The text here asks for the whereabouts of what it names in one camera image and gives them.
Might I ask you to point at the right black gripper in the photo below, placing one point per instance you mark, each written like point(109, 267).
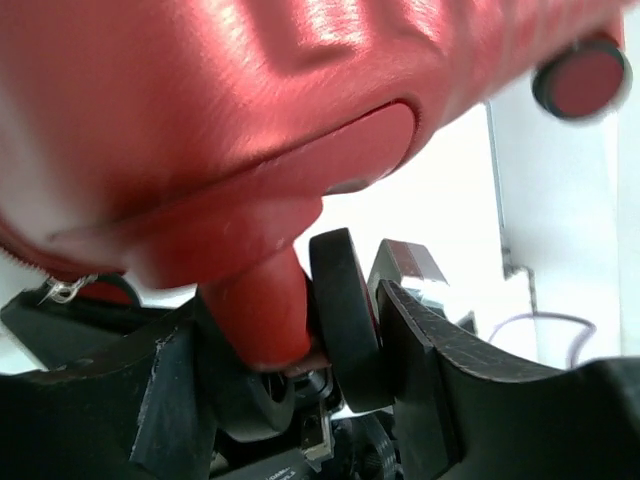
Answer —
point(412, 267)

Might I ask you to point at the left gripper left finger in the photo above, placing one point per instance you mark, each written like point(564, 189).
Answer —
point(132, 410)

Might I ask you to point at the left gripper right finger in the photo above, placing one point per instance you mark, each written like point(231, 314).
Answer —
point(465, 409)

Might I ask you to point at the red hard-shell suitcase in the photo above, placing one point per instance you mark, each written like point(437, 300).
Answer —
point(192, 142)

